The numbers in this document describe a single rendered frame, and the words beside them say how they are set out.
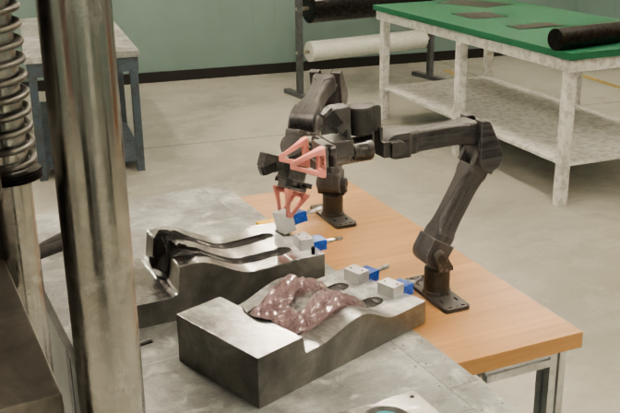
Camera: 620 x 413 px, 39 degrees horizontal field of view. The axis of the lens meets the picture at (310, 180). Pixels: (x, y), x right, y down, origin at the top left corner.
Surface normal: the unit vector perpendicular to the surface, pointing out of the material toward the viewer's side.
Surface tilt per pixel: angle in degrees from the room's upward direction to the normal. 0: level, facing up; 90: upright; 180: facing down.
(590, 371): 0
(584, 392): 0
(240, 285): 90
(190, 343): 90
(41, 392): 0
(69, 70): 90
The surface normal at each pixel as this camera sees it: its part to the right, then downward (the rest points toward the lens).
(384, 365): -0.01, -0.95
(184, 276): 0.45, 0.28
